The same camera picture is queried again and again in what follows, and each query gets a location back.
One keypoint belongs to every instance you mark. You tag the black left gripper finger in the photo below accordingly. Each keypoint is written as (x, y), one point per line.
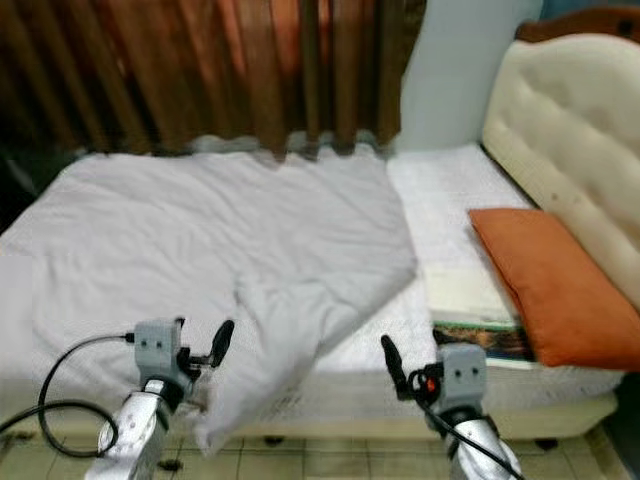
(222, 340)

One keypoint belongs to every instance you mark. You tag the white picture book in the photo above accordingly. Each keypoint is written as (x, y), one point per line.
(465, 295)

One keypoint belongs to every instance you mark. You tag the orange pillow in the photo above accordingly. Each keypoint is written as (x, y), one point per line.
(570, 290)

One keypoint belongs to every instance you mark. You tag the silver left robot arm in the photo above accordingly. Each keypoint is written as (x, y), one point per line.
(145, 435)

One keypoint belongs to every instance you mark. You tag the cream bed base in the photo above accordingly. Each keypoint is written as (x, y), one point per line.
(340, 420)

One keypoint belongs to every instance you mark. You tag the grey blanket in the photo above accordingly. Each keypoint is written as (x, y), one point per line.
(140, 250)

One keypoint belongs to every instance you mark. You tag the white patterned mattress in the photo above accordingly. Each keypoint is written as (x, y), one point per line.
(440, 190)

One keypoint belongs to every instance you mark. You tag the cream tufted headboard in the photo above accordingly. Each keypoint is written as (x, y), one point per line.
(570, 120)

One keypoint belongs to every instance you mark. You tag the brown striped curtain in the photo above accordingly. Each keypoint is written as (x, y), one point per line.
(190, 70)

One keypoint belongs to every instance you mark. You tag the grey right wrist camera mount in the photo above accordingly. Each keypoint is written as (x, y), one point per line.
(463, 374)

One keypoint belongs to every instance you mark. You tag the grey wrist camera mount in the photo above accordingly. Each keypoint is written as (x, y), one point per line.
(463, 374)
(157, 346)

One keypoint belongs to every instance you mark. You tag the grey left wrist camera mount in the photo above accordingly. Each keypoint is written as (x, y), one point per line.
(157, 346)

